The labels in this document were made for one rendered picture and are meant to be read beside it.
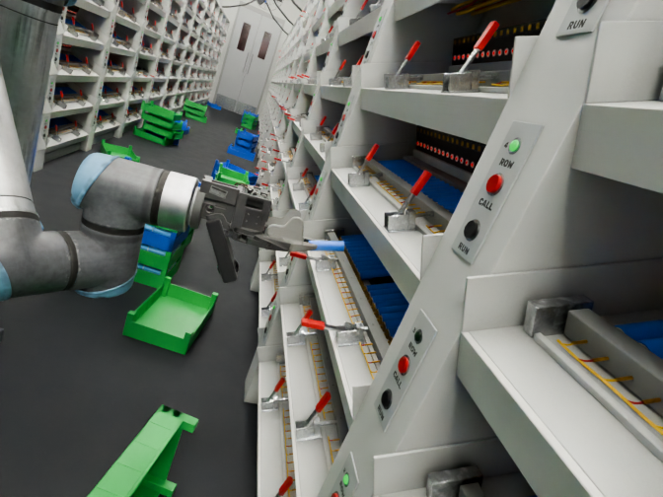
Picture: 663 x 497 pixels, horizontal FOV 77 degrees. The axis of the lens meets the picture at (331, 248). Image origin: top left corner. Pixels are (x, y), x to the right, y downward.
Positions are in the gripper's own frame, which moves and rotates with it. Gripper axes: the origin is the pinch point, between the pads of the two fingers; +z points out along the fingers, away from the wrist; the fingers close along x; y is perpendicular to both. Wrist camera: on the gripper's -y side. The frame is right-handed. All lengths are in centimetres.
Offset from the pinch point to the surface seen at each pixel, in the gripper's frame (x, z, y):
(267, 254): 99, 6, -42
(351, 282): -0.9, 9.8, -4.4
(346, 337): -16.4, 6.4, -6.9
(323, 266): 10.3, 6.7, -7.1
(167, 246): 82, -32, -41
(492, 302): -41.1, 6.8, 13.4
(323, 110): 99, 11, 21
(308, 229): 29.0, 5.2, -5.6
